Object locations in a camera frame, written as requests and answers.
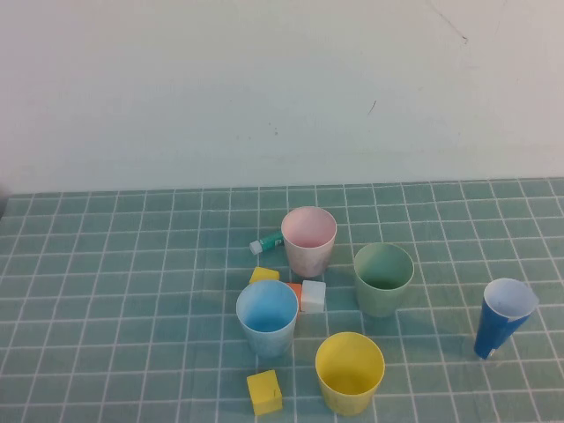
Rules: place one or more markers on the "yellow foam cube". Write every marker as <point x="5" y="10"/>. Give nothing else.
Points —
<point x="263" y="275"/>
<point x="263" y="392"/>

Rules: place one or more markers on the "orange foam cube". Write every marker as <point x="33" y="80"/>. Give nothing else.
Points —
<point x="296" y="291"/>

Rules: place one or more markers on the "light blue plastic cup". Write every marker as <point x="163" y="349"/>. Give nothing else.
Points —
<point x="266" y="339"/>

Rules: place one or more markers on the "green plastic cup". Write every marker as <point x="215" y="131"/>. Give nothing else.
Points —
<point x="379" y="299"/>

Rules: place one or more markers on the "white foam cube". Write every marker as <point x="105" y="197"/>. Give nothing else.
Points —
<point x="313" y="297"/>

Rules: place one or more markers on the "yellow plastic cup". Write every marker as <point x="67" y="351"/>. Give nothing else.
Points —
<point x="348" y="401"/>

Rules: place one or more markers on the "pink plastic cup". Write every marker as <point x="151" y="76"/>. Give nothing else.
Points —
<point x="308" y="260"/>

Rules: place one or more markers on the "dark blue paper cone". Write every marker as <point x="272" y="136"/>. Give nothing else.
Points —
<point x="495" y="330"/>

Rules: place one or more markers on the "green white glue stick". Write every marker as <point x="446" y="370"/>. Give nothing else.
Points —
<point x="269" y="241"/>

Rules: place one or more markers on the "teal grid tablecloth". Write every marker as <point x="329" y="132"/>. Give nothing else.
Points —
<point x="132" y="308"/>

